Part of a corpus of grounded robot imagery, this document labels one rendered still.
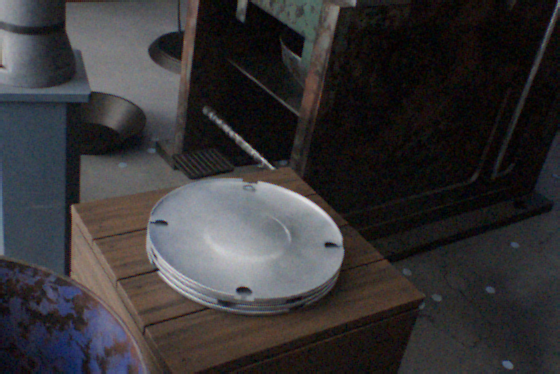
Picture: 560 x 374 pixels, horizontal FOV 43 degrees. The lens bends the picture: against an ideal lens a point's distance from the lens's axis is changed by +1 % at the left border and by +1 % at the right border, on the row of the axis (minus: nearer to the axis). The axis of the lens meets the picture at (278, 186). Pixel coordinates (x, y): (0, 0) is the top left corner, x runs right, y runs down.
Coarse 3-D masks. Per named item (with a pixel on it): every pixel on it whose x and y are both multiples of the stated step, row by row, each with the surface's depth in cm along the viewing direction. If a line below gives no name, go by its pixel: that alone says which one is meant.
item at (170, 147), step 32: (192, 0) 168; (224, 0) 170; (192, 32) 170; (224, 32) 175; (256, 32) 181; (192, 64) 174; (224, 64) 179; (192, 96) 179; (224, 96) 185; (256, 96) 192; (192, 128) 184; (256, 128) 199; (288, 128) 206
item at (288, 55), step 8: (288, 32) 176; (296, 32) 179; (280, 40) 167; (288, 40) 176; (296, 40) 180; (304, 40) 182; (288, 48) 177; (296, 48) 180; (288, 56) 164; (296, 56) 160; (288, 64) 166; (296, 64) 162; (296, 72) 164; (304, 72) 161; (304, 80) 163
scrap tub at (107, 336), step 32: (0, 256) 77; (0, 288) 79; (32, 288) 78; (64, 288) 76; (0, 320) 81; (32, 320) 80; (64, 320) 78; (96, 320) 75; (0, 352) 84; (32, 352) 83; (64, 352) 81; (96, 352) 77; (128, 352) 71
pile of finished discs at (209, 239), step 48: (192, 192) 112; (240, 192) 115; (288, 192) 116; (192, 240) 102; (240, 240) 103; (288, 240) 105; (336, 240) 108; (192, 288) 94; (240, 288) 96; (288, 288) 96
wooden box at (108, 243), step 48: (144, 192) 115; (96, 240) 103; (144, 240) 104; (96, 288) 105; (144, 288) 96; (336, 288) 103; (384, 288) 104; (144, 336) 91; (192, 336) 90; (240, 336) 91; (288, 336) 93; (336, 336) 97; (384, 336) 104
